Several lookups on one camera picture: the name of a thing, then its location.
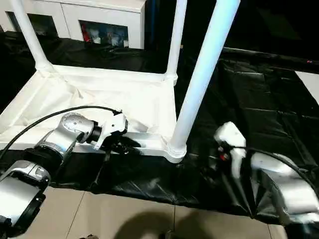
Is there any black work mat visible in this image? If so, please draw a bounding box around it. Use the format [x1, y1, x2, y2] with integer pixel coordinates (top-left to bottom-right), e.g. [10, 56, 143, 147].
[0, 31, 319, 227]

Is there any white flat board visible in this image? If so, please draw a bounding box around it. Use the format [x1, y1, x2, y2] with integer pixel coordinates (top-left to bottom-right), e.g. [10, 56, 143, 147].
[295, 71, 319, 103]

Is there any white glass-door cabinet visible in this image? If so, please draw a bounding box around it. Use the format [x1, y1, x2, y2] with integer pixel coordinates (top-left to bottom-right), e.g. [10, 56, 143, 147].
[0, 0, 147, 50]

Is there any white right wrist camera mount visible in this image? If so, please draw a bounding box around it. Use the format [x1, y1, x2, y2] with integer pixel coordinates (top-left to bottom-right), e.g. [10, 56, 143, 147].
[213, 121, 247, 179]

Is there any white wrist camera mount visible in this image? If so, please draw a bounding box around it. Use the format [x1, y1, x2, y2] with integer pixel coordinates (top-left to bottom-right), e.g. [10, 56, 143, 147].
[213, 121, 247, 179]
[93, 112, 129, 151]

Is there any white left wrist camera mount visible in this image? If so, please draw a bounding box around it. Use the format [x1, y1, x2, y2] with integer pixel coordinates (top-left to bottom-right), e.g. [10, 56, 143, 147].
[93, 112, 129, 151]

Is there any black left wrist camera cable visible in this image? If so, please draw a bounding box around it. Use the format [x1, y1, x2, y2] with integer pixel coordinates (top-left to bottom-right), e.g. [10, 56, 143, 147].
[0, 106, 123, 157]

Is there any black metal rail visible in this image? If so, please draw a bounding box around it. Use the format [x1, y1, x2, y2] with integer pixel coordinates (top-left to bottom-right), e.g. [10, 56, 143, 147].
[221, 47, 319, 73]

